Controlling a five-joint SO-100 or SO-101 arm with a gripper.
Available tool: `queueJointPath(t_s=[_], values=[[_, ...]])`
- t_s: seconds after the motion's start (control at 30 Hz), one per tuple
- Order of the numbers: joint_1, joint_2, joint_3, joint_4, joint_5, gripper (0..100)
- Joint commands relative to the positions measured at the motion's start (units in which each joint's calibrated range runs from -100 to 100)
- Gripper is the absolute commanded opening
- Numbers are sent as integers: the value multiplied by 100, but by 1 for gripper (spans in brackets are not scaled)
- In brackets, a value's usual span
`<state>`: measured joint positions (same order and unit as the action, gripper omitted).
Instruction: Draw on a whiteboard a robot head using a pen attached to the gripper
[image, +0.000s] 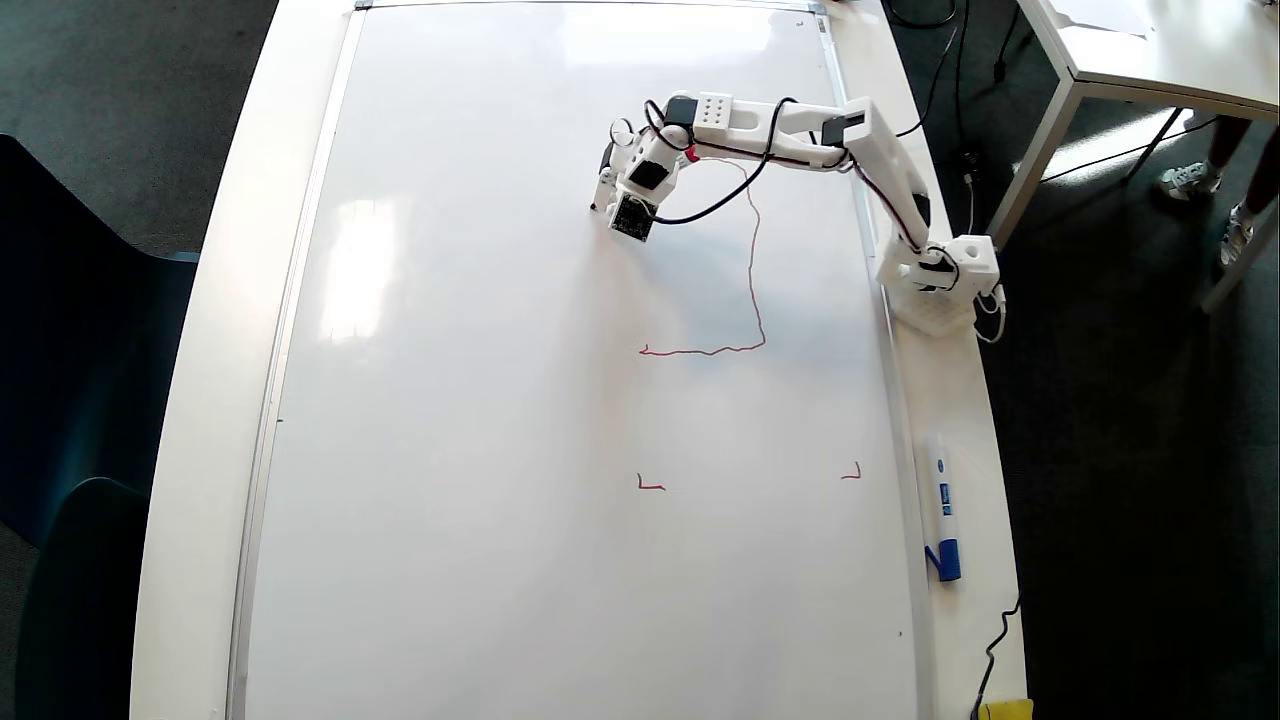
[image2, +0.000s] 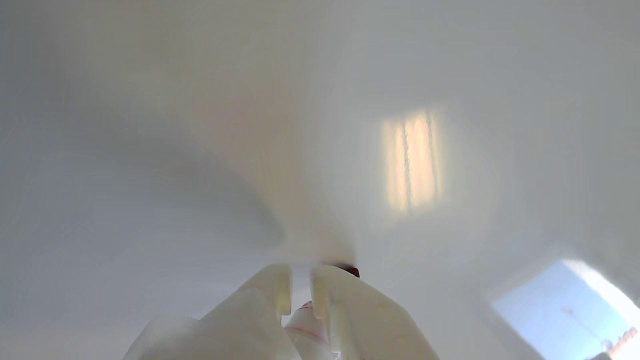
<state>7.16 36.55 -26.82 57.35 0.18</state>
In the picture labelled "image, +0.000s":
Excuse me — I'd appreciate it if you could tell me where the black looped floor cable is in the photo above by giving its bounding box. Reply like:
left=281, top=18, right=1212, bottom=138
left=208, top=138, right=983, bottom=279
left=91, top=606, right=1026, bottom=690
left=885, top=0, right=976, bottom=206

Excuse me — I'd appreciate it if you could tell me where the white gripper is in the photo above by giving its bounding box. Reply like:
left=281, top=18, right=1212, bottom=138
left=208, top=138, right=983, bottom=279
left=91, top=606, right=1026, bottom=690
left=594, top=120, right=693, bottom=214

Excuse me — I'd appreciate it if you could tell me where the white sneaker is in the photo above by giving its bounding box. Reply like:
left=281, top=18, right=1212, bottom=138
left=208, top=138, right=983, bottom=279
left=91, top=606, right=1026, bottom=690
left=1220, top=205, right=1256, bottom=266
left=1160, top=162, right=1221, bottom=199

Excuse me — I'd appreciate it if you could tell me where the black camera cable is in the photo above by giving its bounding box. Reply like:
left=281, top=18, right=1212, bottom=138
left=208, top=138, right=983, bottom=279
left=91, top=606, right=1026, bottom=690
left=645, top=96, right=801, bottom=226

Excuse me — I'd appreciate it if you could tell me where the black cable with yellow plug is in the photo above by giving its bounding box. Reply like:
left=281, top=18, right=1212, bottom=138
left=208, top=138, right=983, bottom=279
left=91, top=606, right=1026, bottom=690
left=968, top=595, right=1021, bottom=720

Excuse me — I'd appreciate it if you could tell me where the black hanging cable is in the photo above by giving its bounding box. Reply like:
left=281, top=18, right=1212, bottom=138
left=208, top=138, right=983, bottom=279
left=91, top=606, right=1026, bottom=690
left=990, top=0, right=1021, bottom=83

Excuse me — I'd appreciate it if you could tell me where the black wrist camera board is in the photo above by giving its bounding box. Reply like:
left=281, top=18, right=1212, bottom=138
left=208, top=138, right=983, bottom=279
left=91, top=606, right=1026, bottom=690
left=609, top=192, right=660, bottom=244

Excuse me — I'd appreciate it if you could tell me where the thin white base cable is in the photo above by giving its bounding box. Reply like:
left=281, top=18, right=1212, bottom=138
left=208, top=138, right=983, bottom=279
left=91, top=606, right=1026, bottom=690
left=975, top=285, right=1007, bottom=344

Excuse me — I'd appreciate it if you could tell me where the white side table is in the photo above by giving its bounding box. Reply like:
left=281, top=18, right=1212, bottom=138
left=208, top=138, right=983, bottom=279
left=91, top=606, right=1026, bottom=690
left=1000, top=0, right=1280, bottom=311

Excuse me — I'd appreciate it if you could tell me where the dark blue chair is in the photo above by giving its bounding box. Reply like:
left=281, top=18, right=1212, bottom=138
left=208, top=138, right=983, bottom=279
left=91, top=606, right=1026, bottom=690
left=0, top=135, right=201, bottom=546

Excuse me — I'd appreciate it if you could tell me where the large whiteboard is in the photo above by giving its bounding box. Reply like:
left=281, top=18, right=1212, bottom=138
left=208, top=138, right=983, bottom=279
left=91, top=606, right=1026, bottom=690
left=228, top=0, right=931, bottom=720

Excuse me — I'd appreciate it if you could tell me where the thin black floor cable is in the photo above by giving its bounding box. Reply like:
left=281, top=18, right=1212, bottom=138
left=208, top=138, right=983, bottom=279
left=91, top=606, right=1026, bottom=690
left=1040, top=115, right=1226, bottom=184

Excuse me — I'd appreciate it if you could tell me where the blue and white marker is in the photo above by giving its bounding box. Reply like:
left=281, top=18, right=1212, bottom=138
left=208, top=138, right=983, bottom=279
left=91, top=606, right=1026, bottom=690
left=920, top=432, right=963, bottom=583

